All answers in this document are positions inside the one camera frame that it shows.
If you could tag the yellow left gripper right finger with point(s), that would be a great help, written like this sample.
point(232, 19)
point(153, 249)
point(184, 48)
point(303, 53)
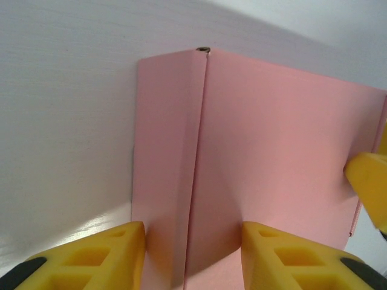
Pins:
point(287, 266)

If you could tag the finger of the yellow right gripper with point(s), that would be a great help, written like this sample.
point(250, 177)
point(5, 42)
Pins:
point(372, 184)

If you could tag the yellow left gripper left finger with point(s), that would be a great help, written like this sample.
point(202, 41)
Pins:
point(115, 259)

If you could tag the pink paper sheet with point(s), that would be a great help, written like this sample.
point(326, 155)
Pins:
point(272, 136)

